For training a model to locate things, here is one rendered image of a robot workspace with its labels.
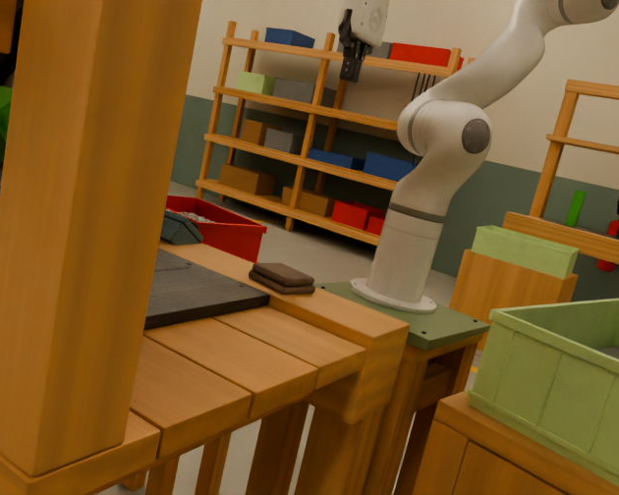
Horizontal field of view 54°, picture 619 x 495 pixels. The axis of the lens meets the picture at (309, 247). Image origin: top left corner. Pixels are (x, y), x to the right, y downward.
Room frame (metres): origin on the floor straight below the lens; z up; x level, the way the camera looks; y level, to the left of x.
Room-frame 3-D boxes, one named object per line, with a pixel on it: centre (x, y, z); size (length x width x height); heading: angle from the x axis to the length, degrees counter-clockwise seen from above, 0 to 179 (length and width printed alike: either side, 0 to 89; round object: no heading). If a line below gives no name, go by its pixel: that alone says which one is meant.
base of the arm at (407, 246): (1.28, -0.20, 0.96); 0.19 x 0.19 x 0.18
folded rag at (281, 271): (1.06, 0.03, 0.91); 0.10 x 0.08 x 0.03; 46
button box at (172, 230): (1.25, 0.31, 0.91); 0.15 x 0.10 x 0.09; 59
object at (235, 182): (7.05, 0.17, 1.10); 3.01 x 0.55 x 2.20; 57
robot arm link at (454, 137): (1.25, -0.22, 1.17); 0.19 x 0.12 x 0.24; 25
